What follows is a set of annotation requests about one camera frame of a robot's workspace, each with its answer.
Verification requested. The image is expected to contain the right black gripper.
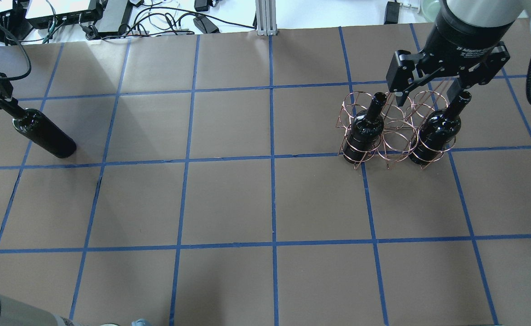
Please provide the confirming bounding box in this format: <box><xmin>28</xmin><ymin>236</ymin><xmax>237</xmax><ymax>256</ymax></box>
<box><xmin>386</xmin><ymin>13</ymin><xmax>511</xmax><ymax>108</ymax></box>

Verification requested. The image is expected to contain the dark wine bottle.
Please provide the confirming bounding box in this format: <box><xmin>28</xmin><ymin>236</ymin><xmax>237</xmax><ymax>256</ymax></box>
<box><xmin>12</xmin><ymin>109</ymin><xmax>77</xmax><ymax>158</ymax></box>
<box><xmin>409</xmin><ymin>91</ymin><xmax>471</xmax><ymax>167</ymax></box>

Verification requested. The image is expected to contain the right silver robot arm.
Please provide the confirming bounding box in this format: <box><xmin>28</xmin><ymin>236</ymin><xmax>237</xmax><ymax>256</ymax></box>
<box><xmin>386</xmin><ymin>0</ymin><xmax>531</xmax><ymax>106</ymax></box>

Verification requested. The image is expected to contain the dark wine bottle far end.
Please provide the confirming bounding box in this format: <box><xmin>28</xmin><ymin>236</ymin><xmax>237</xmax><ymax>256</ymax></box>
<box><xmin>342</xmin><ymin>91</ymin><xmax>387</xmax><ymax>167</ymax></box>

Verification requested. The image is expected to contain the green glass plate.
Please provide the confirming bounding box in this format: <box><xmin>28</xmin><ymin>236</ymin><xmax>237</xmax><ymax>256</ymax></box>
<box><xmin>419</xmin><ymin>0</ymin><xmax>441</xmax><ymax>22</ymax></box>

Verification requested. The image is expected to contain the black power adapter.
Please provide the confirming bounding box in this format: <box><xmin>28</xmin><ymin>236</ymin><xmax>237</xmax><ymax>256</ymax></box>
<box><xmin>383</xmin><ymin>0</ymin><xmax>401</xmax><ymax>25</ymax></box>

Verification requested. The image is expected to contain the copper wire wine basket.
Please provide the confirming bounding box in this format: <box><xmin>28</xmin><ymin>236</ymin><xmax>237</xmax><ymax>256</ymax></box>
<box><xmin>336</xmin><ymin>91</ymin><xmax>457</xmax><ymax>169</ymax></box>

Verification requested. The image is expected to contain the aluminium frame post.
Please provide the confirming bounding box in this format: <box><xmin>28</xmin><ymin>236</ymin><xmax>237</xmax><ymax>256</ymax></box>
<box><xmin>255</xmin><ymin>0</ymin><xmax>278</xmax><ymax>36</ymax></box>

